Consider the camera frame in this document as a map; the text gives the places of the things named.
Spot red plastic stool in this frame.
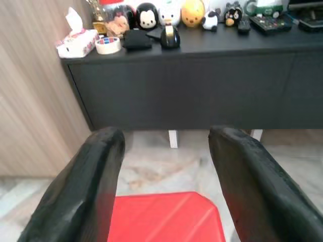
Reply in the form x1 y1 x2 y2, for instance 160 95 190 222
107 191 227 242

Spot white tape roll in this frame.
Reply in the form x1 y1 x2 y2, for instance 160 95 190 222
94 36 122 55

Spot black red mouse plush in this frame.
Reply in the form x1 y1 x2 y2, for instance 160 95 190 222
125 5 139 30

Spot black white mouse plush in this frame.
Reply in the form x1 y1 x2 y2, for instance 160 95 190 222
135 2 159 31

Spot small black white cow plush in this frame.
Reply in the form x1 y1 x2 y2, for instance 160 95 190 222
201 9 220 32

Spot white floral tissue box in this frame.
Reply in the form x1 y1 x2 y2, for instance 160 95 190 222
55 7 100 59

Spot flat black device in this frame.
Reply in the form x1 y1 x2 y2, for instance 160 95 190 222
297 16 323 33

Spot small black remote control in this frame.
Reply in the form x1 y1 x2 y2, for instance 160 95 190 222
237 19 252 35

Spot black low cabinet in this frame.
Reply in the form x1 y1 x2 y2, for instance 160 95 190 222
60 15 323 132

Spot clear jar red lid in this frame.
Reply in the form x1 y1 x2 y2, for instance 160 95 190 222
98 0 131 38

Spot green white toy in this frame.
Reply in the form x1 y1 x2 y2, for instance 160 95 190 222
246 0 285 18

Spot black bird plush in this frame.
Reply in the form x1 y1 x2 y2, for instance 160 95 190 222
224 2 243 27

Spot black tape dispenser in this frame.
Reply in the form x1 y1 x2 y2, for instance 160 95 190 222
160 24 181 50

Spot yellow bear plush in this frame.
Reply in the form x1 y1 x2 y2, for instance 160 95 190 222
180 0 205 28

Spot black remote coloured buttons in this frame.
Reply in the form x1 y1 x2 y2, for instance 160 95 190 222
249 12 293 35

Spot white duck plush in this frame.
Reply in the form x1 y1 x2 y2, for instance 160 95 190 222
157 0 182 27

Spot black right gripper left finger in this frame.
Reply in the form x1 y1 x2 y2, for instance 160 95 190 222
17 126 126 242

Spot black wallet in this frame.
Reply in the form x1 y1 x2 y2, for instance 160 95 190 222
122 29 153 50

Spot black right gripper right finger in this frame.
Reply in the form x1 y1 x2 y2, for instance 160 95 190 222
208 125 323 242

